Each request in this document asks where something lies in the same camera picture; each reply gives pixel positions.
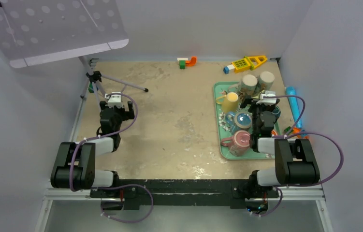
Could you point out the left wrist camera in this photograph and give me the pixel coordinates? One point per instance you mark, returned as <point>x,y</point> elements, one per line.
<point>114,99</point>

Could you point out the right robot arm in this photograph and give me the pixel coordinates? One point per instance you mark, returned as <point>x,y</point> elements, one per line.
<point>295,162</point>

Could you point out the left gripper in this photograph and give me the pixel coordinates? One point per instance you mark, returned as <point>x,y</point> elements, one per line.
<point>126,115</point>

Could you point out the beige floral mug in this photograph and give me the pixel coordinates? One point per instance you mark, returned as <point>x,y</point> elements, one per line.
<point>246,86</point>
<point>266,80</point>

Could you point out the yellow toy phone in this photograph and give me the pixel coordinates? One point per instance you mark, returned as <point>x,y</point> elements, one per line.
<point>244,64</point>

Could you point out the orange green toy blocks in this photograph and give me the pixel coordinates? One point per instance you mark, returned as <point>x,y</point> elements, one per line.
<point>186,62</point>

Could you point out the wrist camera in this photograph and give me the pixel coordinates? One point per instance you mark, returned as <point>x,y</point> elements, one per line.
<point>114,99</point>
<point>267,98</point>

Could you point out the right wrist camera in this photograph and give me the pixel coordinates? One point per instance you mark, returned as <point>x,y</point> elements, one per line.
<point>267,98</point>

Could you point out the blue mug yellow inside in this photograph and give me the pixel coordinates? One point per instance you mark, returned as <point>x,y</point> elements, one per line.
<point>238,121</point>

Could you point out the dark teal mug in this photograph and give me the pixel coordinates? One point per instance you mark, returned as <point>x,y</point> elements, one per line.
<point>276,112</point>

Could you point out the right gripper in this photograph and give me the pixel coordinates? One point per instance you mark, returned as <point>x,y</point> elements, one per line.
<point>252,102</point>

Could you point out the blue toy microphone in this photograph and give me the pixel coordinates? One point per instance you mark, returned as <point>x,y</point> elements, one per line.
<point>293,102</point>

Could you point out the colourful toy blocks cluster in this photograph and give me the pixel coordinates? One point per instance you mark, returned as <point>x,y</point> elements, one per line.
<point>295,130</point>

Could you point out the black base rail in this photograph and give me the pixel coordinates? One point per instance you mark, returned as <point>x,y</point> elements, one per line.
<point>234,193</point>

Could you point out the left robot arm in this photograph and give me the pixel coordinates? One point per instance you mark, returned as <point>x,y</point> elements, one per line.
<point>74,167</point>

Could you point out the perforated music stand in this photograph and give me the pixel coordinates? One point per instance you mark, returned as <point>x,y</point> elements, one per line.
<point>34,32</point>

